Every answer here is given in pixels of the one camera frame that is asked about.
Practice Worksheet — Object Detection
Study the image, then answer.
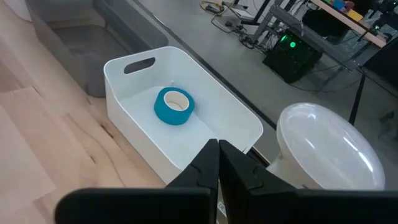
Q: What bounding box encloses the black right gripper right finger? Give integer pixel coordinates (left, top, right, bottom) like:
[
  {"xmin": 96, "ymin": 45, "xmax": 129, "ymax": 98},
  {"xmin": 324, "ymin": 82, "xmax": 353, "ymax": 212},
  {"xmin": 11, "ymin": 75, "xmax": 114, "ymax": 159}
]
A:
[{"xmin": 219, "ymin": 139, "xmax": 398, "ymax": 224}]

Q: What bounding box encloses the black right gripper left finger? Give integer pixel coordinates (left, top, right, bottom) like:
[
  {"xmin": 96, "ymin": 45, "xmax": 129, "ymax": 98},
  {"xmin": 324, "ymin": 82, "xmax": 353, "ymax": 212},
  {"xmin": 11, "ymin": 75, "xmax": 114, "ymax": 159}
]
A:
[{"xmin": 55, "ymin": 138, "xmax": 220, "ymax": 224}]

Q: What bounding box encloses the blue tape roll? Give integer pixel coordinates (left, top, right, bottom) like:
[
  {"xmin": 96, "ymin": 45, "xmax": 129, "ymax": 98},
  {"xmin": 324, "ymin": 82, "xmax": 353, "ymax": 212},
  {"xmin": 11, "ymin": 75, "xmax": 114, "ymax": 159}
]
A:
[{"xmin": 153, "ymin": 86, "xmax": 196, "ymax": 126}]

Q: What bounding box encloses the white mushroom table lamp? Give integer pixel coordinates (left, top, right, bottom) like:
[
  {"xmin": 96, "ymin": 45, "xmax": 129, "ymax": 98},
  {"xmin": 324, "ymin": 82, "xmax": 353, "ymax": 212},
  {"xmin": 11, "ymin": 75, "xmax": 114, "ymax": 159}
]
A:
[{"xmin": 266, "ymin": 102, "xmax": 386, "ymax": 191}]

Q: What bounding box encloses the white plastic bin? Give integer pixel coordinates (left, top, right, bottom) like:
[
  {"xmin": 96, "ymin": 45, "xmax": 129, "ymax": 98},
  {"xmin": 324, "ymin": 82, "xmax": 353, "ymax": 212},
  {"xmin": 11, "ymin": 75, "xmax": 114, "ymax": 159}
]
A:
[{"xmin": 103, "ymin": 45, "xmax": 264, "ymax": 185}]

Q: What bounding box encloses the black stand leg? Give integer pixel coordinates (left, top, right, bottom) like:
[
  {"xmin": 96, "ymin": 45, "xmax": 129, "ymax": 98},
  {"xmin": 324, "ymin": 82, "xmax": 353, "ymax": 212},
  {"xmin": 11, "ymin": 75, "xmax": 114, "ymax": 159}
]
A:
[{"xmin": 348, "ymin": 73, "xmax": 366, "ymax": 125}]

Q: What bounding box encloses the black computer tower green light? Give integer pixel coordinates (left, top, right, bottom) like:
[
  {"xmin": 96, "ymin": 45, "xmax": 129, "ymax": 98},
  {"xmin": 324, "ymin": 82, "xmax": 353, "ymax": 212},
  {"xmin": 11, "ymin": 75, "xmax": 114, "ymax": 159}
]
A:
[{"xmin": 262, "ymin": 29, "xmax": 323, "ymax": 84}]

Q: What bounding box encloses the dark translucent plastic bin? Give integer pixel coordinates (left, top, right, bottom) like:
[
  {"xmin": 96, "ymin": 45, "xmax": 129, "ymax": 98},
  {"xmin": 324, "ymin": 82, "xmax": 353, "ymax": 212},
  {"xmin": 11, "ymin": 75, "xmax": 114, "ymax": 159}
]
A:
[{"xmin": 26, "ymin": 0, "xmax": 169, "ymax": 98}]

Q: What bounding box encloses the wooden top desk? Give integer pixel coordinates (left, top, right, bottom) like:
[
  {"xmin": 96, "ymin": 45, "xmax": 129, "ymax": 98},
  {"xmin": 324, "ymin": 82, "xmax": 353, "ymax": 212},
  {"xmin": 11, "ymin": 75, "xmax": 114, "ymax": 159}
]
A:
[{"xmin": 309, "ymin": 0, "xmax": 388, "ymax": 48}]

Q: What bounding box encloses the bundle of floor cables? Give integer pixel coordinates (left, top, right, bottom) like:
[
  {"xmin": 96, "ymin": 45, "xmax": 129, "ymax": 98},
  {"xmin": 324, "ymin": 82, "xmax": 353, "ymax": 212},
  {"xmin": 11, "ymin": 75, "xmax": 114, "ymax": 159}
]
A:
[{"xmin": 200, "ymin": 0, "xmax": 268, "ymax": 50}]

